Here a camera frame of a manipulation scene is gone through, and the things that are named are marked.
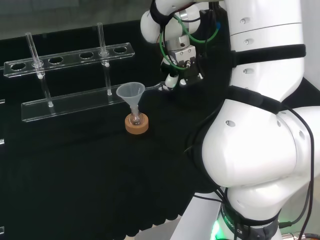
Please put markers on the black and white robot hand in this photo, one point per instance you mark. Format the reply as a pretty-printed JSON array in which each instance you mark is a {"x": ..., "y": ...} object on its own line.
[{"x": 187, "y": 67}]

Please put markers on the clear glass weighing funnel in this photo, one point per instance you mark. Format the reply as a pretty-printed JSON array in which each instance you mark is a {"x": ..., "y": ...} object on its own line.
[{"x": 153, "y": 87}]

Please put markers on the translucent plastic funnel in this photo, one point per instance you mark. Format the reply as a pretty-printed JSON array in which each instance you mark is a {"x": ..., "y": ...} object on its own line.
[{"x": 130, "y": 93}]

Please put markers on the clear acrylic funnel stand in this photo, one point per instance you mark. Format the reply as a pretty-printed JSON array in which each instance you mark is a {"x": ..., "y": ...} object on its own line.
[{"x": 70, "y": 106}]

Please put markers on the small round-bottom glass flask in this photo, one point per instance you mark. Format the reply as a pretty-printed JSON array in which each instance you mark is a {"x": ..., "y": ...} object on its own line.
[{"x": 135, "y": 120}]

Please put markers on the black cloth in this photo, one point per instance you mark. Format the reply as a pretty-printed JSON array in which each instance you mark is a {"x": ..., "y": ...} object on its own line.
[{"x": 75, "y": 162}]

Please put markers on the pale board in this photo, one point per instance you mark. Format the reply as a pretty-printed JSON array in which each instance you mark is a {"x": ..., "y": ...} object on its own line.
[{"x": 160, "y": 228}]

